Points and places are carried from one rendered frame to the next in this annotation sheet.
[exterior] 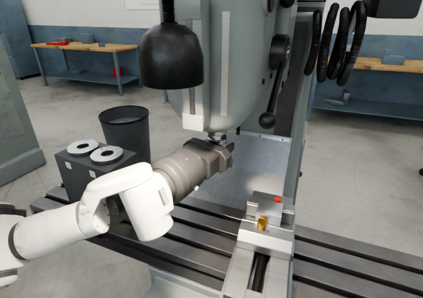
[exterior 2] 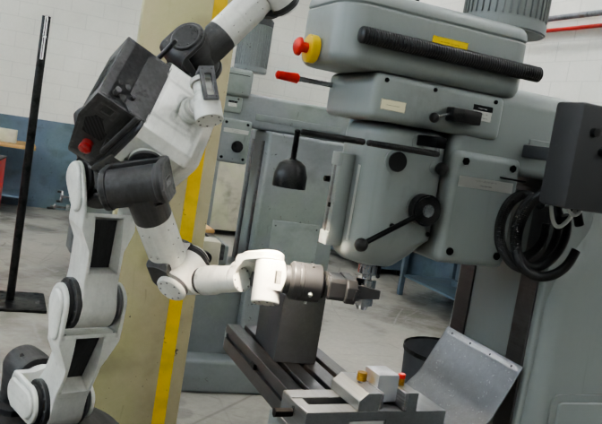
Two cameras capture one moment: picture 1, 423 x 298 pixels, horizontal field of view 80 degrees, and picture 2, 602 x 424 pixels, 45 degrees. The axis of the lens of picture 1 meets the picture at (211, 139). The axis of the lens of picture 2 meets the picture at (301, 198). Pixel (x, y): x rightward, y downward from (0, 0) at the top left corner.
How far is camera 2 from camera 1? 1.33 m
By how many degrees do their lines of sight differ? 49
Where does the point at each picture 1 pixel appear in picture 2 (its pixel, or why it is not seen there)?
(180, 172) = (299, 270)
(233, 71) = (357, 205)
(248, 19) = (371, 172)
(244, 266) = (318, 393)
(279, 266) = (344, 407)
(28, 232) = (203, 269)
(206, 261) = not seen: hidden behind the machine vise
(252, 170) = (460, 398)
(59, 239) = (214, 279)
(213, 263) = not seen: hidden behind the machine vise
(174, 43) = (284, 166)
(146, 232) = (254, 292)
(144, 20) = not seen: outside the picture
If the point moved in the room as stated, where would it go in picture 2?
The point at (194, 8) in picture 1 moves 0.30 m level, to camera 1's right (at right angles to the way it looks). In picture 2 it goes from (337, 159) to (448, 179)
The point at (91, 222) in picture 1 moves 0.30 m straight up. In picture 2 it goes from (233, 273) to (253, 146)
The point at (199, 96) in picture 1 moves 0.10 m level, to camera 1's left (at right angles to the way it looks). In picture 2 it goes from (330, 216) to (299, 208)
